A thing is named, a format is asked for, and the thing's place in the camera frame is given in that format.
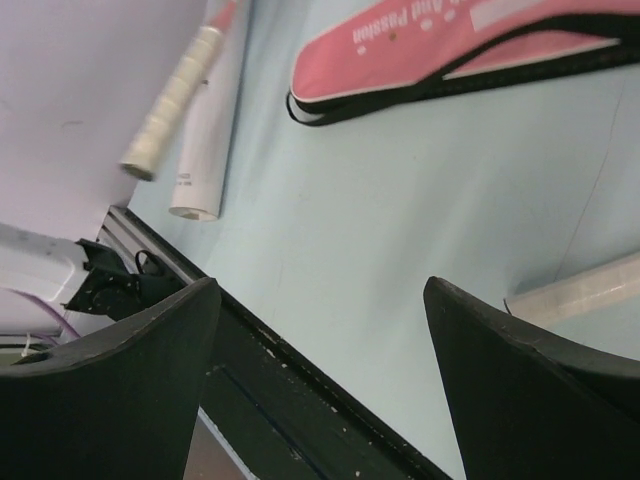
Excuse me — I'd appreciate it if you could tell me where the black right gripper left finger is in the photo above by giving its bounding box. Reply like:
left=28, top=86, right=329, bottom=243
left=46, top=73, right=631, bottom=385
left=1, top=278, right=221, bottom=479

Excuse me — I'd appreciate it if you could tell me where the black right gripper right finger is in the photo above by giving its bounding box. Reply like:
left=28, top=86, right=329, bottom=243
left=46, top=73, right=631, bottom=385
left=423, top=277, right=639, bottom=479

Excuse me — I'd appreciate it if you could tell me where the white shuttlecock tube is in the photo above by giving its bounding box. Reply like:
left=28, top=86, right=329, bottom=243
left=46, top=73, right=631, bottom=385
left=169, top=1, right=253, bottom=221

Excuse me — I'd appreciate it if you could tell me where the pink racket bag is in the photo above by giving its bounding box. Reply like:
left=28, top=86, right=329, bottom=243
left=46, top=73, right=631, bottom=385
left=285, top=0, right=639, bottom=127

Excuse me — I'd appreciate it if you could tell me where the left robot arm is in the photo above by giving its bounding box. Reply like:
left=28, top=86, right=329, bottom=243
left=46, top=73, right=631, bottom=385
left=1, top=224, right=183, bottom=338

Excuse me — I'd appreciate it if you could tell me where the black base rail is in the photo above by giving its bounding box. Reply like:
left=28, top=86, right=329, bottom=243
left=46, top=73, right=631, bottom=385
left=107, top=204, right=451, bottom=480

